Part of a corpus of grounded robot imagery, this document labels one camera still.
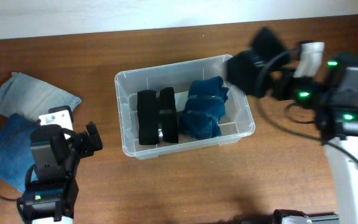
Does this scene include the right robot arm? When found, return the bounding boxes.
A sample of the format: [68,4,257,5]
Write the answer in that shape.
[273,52,358,223]

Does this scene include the light grey folded jeans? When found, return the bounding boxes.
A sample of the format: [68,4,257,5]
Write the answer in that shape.
[0,72,82,120]

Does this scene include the blue denim folded jeans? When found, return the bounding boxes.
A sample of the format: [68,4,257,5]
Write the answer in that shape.
[0,113,35,193]

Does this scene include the black taped garment bundle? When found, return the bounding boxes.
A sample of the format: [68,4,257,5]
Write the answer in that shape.
[226,27,291,98]

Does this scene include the clear plastic storage bin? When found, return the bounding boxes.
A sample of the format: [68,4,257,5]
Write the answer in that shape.
[114,55,256,159]

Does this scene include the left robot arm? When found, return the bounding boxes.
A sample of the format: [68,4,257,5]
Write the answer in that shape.
[16,122,103,223]

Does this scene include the dark blue taped garment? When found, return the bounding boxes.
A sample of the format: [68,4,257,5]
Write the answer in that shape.
[178,76,229,140]

